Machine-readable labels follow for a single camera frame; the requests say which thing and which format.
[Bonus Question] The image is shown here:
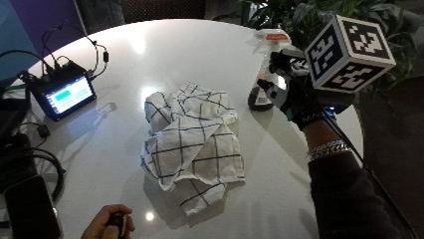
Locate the black small adapter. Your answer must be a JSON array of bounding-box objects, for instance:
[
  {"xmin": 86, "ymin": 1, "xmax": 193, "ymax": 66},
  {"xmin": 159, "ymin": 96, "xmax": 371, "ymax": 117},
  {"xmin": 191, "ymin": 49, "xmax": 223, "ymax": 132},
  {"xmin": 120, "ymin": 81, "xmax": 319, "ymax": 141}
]
[{"xmin": 36, "ymin": 123, "xmax": 53, "ymax": 139}]

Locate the black glove cable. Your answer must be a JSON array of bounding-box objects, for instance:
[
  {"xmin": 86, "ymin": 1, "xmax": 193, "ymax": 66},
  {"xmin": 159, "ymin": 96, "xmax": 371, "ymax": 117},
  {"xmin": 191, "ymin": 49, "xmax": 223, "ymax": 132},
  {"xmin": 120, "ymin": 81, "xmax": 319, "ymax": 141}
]
[{"xmin": 323, "ymin": 107, "xmax": 420, "ymax": 239}]

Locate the silver chain bracelet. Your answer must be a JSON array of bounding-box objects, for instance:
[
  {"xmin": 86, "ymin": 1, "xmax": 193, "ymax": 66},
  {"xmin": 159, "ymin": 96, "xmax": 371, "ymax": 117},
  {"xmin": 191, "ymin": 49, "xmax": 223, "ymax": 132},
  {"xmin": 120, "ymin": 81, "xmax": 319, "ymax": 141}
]
[{"xmin": 304, "ymin": 138, "xmax": 353, "ymax": 162}]

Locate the black thick cable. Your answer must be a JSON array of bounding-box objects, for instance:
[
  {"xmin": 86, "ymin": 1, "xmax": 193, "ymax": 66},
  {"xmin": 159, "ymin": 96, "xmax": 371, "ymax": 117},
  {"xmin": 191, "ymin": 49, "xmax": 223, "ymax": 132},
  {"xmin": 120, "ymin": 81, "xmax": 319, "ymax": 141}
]
[{"xmin": 25, "ymin": 147, "xmax": 69, "ymax": 204}]

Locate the green leafy plant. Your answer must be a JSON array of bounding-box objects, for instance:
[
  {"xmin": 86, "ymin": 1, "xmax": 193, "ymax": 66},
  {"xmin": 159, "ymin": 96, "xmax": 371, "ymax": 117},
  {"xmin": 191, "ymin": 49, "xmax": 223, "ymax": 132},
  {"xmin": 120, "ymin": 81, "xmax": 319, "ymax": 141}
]
[{"xmin": 238, "ymin": 0, "xmax": 424, "ymax": 92}]

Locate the black thin cable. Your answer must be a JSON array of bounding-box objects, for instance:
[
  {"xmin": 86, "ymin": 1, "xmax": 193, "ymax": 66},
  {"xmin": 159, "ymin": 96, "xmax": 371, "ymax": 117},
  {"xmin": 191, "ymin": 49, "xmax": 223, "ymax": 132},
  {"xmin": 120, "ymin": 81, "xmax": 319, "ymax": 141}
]
[{"xmin": 40, "ymin": 20, "xmax": 112, "ymax": 81}]

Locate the black bag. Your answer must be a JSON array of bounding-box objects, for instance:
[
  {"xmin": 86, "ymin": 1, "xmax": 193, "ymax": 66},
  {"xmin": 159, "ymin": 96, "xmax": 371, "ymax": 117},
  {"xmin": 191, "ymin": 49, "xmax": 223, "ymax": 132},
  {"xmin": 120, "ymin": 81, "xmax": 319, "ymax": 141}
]
[{"xmin": 0, "ymin": 87, "xmax": 33, "ymax": 150}]

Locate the black smartphone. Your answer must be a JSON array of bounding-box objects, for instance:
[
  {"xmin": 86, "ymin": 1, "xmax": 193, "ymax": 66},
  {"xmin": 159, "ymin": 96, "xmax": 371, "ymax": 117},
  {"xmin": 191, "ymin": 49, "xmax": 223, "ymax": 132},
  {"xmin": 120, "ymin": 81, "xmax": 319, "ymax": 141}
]
[{"xmin": 3, "ymin": 174, "xmax": 64, "ymax": 239}]

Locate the black small clicker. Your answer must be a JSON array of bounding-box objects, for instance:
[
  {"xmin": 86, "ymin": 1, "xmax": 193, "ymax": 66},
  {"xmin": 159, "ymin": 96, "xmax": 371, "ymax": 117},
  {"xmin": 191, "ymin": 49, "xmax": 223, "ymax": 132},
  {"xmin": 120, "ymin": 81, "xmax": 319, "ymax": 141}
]
[{"xmin": 105, "ymin": 212, "xmax": 130, "ymax": 239}]

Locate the black small screen device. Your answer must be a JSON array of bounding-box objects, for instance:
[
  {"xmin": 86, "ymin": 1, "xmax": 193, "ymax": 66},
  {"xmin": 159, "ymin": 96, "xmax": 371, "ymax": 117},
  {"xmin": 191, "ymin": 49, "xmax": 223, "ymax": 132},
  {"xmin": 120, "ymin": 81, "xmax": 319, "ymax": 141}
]
[{"xmin": 27, "ymin": 61, "xmax": 98, "ymax": 122}]

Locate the white marker cube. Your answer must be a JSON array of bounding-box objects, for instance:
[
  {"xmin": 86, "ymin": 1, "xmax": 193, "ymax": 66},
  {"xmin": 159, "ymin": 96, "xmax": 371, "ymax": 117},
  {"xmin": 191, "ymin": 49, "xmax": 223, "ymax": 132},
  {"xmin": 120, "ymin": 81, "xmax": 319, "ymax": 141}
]
[{"xmin": 303, "ymin": 14, "xmax": 397, "ymax": 94}]

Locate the white checked cloth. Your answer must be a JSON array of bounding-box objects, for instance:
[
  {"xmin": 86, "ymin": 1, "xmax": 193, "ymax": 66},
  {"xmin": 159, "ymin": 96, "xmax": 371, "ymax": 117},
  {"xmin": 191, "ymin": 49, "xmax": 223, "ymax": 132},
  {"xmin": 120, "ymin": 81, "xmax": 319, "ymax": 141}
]
[{"xmin": 140, "ymin": 81, "xmax": 247, "ymax": 217}]

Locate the dark chair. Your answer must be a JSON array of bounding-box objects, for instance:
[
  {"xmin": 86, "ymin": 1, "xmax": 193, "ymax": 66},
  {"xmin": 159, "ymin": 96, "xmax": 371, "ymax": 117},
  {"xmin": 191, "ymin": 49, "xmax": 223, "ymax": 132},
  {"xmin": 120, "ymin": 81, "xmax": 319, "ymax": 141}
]
[{"xmin": 73, "ymin": 0, "xmax": 207, "ymax": 25}]

